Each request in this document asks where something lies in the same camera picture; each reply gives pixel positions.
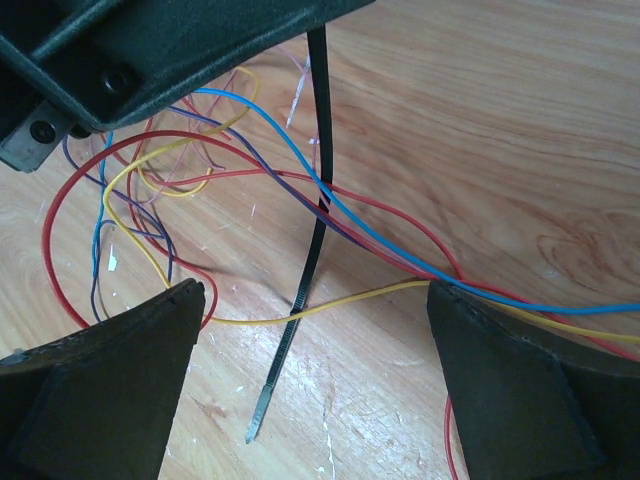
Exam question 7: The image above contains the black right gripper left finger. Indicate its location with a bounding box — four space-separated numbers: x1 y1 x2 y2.
1 279 205 479

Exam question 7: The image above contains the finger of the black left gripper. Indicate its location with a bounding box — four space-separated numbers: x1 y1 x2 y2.
1 1 360 172

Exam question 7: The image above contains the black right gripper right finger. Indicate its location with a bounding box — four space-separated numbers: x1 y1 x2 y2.
427 282 639 479

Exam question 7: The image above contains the yellow wire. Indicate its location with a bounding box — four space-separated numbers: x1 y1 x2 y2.
102 65 640 346

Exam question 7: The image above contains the purple wire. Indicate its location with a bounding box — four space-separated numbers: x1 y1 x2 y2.
64 104 381 321

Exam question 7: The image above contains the blue wire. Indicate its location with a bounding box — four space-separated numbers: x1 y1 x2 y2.
88 87 640 321

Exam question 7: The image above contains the black zip tie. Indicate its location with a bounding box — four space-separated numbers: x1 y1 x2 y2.
245 26 334 444

